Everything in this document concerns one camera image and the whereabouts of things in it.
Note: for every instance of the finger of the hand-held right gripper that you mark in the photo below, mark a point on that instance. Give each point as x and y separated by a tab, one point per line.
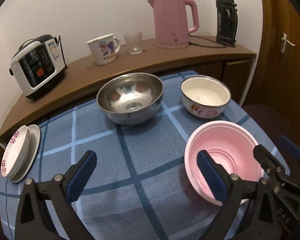
290	146
271	163

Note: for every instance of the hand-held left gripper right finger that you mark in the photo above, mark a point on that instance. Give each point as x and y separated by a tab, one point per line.
211	177

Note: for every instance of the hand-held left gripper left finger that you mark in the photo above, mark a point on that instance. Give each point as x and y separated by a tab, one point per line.
81	177

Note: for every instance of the pink plastic bowl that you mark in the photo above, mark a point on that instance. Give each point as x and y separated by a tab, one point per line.
225	140

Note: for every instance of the plain grey round plate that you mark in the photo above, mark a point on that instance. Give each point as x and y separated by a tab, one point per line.
35	150

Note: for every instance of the pink floral rim plate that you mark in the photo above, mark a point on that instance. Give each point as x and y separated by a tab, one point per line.
13	150

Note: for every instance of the white enamel bowl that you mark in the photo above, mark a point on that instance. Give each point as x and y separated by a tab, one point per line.
205	92

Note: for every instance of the stainless steel bowl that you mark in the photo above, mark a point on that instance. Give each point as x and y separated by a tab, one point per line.
130	97

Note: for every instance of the brown wooden door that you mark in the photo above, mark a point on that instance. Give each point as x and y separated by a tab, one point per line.
290	80

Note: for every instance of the blue plaid tablecloth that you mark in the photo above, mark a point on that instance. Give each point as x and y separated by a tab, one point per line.
145	155

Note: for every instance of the wooden cabinet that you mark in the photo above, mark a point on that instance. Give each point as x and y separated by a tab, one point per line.
77	72

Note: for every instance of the white rice cooker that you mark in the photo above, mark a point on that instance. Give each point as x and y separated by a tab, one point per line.
37	67

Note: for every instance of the white cartoon mug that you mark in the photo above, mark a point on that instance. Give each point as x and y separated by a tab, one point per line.
103	50

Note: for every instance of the black thermos flask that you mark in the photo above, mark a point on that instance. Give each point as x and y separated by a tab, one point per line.
226	17

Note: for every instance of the clear glass cup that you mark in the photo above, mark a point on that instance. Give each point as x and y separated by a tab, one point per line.
134	42

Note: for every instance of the pink electric kettle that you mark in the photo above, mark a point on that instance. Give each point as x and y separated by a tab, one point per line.
170	22

